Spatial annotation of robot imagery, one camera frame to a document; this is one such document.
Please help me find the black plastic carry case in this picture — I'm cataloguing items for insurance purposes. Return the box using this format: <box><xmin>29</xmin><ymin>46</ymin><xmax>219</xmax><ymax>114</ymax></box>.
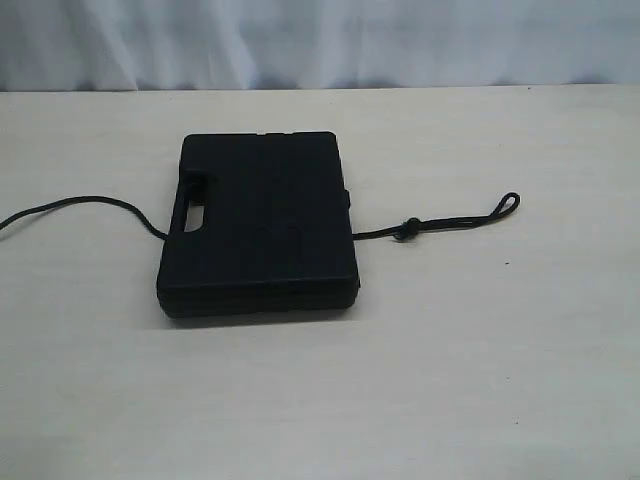
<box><xmin>156</xmin><ymin>131</ymin><xmax>360</xmax><ymax>318</ymax></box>

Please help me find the black cord with loop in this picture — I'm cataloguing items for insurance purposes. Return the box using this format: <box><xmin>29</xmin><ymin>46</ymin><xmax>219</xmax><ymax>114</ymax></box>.
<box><xmin>0</xmin><ymin>192</ymin><xmax>522</xmax><ymax>245</ymax></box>

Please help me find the white backdrop curtain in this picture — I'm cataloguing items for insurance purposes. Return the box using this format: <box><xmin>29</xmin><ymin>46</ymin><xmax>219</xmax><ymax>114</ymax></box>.
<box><xmin>1</xmin><ymin>1</ymin><xmax>639</xmax><ymax>91</ymax></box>

